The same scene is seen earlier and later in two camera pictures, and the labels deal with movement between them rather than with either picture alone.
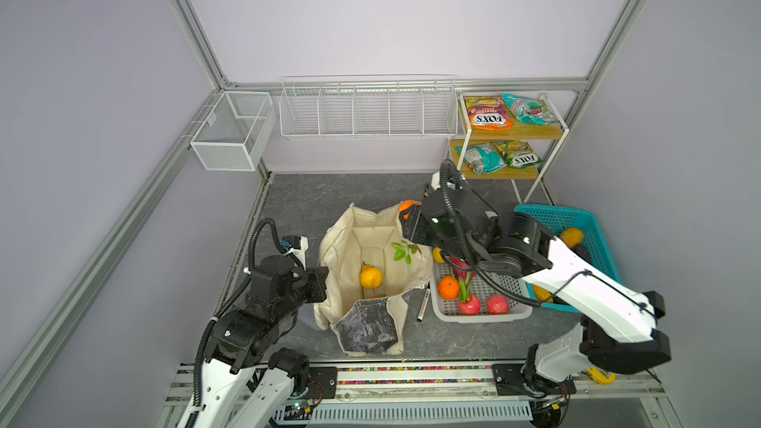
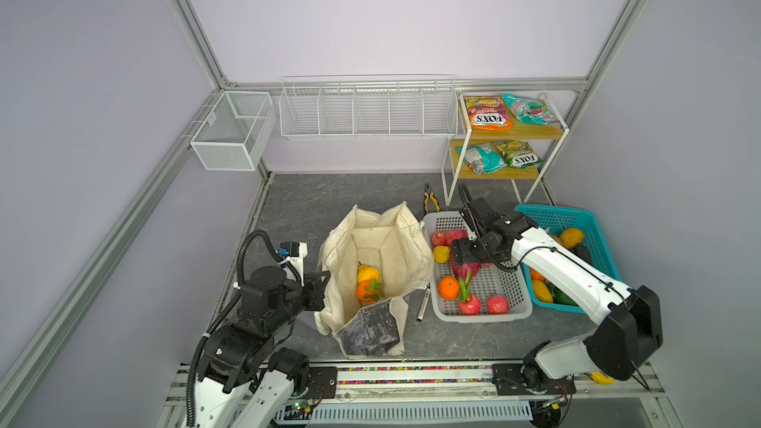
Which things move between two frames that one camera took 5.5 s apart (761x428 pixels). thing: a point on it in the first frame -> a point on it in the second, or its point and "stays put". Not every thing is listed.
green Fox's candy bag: [517, 154] stays put
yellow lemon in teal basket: [572, 237] stays put
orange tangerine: [448, 287] stays put
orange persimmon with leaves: [406, 204] -> [369, 290]
